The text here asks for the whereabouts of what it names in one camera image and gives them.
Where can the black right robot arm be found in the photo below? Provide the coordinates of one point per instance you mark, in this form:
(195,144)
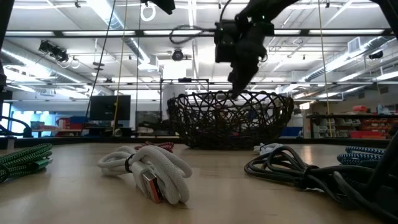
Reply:
(267,7)

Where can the storage shelf with bins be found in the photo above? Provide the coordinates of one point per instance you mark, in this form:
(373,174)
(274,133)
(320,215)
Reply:
(373,126)

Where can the red storage bins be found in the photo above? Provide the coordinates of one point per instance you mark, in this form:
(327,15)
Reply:
(73,124)

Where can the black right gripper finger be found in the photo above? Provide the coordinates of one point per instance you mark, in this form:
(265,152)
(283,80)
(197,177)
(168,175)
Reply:
(237,84)
(252,77)

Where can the round black ceiling camera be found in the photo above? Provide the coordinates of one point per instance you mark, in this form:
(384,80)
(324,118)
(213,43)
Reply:
(177,55)

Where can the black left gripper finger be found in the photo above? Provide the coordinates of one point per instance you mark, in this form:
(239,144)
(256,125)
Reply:
(166,4)

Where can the black ceiling fixture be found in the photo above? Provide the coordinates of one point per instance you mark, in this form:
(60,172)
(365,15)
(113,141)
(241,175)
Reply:
(53,51)

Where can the dark woven wicker basket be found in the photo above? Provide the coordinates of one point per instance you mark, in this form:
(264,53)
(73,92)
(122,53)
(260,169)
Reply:
(192,137)

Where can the black monitor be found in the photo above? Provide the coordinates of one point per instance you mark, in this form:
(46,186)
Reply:
(109,107)

